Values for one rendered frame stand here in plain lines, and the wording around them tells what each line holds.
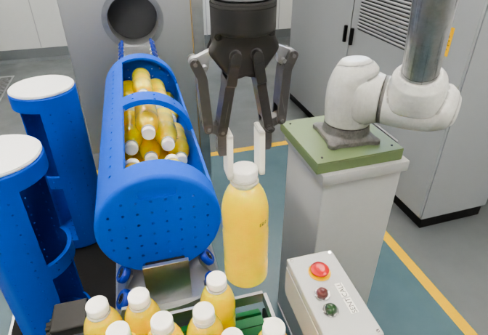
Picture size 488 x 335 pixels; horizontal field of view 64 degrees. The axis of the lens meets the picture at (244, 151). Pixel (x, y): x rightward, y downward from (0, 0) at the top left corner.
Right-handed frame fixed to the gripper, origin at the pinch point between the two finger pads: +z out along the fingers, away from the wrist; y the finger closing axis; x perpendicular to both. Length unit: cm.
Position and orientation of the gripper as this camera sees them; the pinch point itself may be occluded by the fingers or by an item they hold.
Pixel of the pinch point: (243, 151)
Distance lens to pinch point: 53.3
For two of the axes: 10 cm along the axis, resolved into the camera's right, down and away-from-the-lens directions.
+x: 2.6, 5.1, -8.2
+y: -9.7, 1.4, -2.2
